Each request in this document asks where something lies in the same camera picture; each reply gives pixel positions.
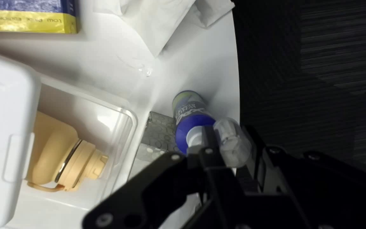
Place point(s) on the crumpled white paper towel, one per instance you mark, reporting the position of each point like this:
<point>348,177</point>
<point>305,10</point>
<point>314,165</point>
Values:
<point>156,21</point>

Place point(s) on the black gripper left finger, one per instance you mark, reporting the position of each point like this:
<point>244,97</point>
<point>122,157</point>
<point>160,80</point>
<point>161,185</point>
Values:
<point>152,195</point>

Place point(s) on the blue spray bottle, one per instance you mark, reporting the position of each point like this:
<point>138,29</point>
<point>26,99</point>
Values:
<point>189,110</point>

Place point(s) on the tan plastic item in container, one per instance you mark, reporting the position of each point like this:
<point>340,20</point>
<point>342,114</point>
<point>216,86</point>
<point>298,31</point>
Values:
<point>59,160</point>

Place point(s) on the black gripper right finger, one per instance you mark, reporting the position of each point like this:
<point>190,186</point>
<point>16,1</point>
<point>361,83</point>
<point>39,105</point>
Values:
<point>309,190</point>

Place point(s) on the blue and yellow book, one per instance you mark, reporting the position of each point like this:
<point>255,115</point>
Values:
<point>53,17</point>

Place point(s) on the grey tissue box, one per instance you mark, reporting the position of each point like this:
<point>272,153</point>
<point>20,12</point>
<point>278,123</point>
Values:
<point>156,139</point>

